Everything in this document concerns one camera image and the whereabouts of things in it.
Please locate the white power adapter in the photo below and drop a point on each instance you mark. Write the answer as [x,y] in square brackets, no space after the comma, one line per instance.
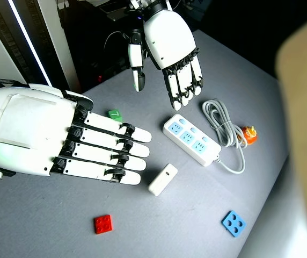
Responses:
[162,179]

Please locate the green number cube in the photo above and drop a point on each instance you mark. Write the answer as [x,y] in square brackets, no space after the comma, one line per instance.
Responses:
[114,114]

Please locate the red toy brick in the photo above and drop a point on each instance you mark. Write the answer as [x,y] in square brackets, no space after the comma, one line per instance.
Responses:
[103,224]

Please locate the grey flat device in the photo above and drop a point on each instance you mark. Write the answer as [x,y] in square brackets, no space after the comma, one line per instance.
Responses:
[114,13]

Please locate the white power strip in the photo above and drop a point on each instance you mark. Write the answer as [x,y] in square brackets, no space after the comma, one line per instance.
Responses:
[191,139]

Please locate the orange toy figure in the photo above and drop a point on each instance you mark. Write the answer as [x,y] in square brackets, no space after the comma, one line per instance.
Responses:
[249,137]

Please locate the blue foam block with holes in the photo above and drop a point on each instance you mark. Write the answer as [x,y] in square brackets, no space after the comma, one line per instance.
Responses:
[233,223]

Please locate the beige blurred panel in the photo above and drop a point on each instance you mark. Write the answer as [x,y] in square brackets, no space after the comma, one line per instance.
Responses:
[303,107]

